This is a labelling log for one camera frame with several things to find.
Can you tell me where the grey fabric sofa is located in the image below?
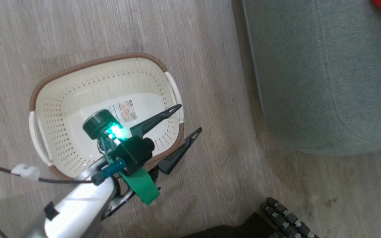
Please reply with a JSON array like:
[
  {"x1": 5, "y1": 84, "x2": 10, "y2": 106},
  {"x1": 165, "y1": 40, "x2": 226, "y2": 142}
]
[{"x1": 242, "y1": 0, "x2": 381, "y2": 156}]

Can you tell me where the printed basket label sticker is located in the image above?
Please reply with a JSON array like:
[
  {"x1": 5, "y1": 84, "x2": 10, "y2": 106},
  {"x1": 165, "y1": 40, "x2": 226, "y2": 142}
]
[{"x1": 108, "y1": 99, "x2": 139, "y2": 123}]

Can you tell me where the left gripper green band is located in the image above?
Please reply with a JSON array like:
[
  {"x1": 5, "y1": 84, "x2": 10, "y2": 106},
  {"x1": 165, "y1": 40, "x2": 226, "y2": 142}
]
[{"x1": 83, "y1": 104, "x2": 202, "y2": 205}]

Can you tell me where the white left cable tag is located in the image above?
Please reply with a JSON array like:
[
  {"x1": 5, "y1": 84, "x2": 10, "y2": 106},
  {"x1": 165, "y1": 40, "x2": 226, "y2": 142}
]
[{"x1": 11, "y1": 164, "x2": 41, "y2": 181}]

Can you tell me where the cream perforated laundry basket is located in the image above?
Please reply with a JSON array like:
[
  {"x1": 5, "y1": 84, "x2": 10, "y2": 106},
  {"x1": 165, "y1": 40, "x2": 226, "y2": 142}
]
[{"x1": 28, "y1": 53, "x2": 185, "y2": 180}]

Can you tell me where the blue left cable connector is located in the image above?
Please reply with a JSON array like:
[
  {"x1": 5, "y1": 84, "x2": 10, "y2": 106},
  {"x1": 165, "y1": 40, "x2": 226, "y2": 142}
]
[{"x1": 91, "y1": 159, "x2": 126, "y2": 185}]

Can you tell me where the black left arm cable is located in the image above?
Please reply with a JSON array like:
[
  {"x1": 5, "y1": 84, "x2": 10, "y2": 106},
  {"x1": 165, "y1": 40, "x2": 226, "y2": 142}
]
[{"x1": 0, "y1": 163, "x2": 95, "y2": 184}]

